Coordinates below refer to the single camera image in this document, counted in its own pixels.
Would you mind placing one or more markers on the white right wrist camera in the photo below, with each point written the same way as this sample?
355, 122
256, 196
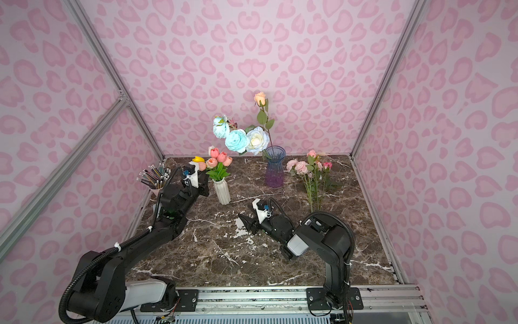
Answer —
262, 209

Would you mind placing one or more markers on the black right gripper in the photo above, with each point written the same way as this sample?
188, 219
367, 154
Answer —
257, 224

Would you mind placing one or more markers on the small pink twin rose stem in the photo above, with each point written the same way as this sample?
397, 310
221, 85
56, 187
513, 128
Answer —
305, 171

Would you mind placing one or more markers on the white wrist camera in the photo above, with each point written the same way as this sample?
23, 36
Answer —
262, 209
190, 174

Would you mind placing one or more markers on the purple glass vase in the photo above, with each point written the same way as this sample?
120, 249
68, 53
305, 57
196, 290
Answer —
274, 176

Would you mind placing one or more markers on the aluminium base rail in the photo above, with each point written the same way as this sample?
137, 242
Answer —
268, 304

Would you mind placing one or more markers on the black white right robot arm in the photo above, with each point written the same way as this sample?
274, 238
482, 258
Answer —
325, 235

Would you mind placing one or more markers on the magenta rose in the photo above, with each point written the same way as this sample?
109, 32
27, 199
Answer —
328, 183

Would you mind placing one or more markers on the tulip bunch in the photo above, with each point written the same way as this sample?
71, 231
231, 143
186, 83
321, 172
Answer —
216, 165

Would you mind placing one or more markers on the salmon pink rose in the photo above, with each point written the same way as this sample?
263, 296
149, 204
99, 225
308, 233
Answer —
311, 158

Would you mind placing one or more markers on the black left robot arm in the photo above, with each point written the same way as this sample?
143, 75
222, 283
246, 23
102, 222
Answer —
99, 290

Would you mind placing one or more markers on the pink pen cup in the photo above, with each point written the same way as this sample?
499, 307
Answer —
155, 190

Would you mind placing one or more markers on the yellow peach rose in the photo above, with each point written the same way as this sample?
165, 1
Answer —
264, 119

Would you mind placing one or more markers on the white rose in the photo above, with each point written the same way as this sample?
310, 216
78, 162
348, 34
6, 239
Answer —
258, 140

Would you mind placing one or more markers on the white ribbed vase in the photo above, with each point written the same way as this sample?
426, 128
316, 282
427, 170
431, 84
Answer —
222, 191

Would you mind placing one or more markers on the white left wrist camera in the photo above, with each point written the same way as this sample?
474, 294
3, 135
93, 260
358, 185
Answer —
190, 174

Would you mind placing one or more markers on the light pink double peony stem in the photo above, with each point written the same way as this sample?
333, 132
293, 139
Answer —
316, 181

